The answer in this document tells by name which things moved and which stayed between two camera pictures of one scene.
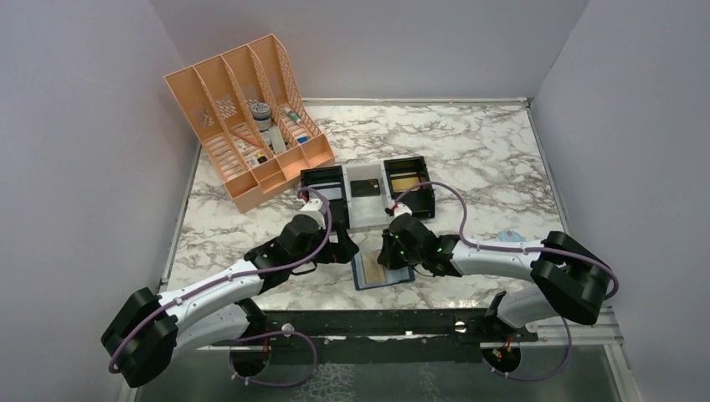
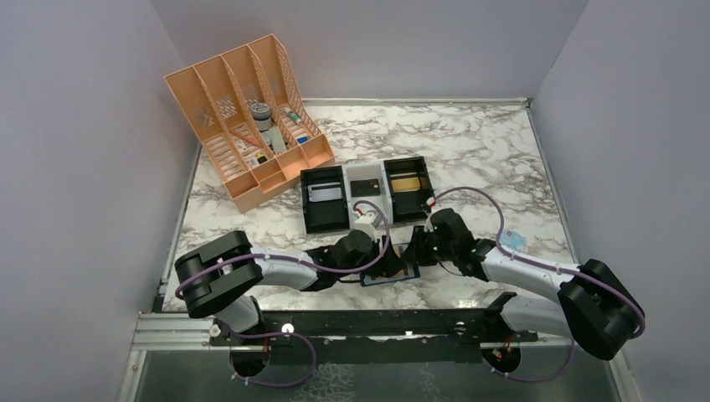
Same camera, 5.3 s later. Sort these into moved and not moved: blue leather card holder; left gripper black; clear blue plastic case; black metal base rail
Moved: left gripper black
Not moved: blue leather card holder; clear blue plastic case; black metal base rail
